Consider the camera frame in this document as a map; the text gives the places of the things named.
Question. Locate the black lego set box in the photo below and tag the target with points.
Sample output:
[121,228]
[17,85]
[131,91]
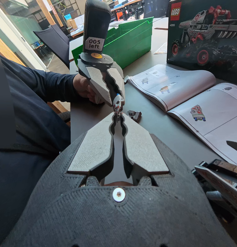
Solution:
[205,34]

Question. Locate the partly built lego vehicle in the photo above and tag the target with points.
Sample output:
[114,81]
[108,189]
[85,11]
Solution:
[220,179]

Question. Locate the background work desk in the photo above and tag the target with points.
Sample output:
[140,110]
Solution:
[130,5]

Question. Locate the dark grey lego piece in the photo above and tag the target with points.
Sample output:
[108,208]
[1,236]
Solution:
[134,115]

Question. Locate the small white red lego assembly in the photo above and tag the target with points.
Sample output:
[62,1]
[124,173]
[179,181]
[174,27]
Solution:
[118,102]

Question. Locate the dark fabric chair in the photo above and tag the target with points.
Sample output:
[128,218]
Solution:
[54,42]

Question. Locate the wooden table leg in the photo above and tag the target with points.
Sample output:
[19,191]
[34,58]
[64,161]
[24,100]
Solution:
[58,106]

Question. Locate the person's left hand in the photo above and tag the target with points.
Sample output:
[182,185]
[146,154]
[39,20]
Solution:
[81,84]

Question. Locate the paper leaflet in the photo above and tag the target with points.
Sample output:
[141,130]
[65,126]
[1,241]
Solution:
[161,48]

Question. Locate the green plastic bin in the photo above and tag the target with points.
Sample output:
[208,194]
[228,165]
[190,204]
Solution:
[130,40]

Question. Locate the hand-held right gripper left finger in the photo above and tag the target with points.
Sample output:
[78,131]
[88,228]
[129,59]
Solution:
[91,150]

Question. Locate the person's left forearm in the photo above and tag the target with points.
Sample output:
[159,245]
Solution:
[47,84]

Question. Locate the person's dark navy torso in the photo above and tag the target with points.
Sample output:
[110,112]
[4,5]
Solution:
[33,125]

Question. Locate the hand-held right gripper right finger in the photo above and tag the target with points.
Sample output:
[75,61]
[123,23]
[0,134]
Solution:
[143,150]

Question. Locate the open lego instruction booklet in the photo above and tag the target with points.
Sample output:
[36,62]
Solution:
[178,92]

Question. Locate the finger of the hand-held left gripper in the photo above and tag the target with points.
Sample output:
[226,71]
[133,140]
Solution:
[98,81]
[117,77]

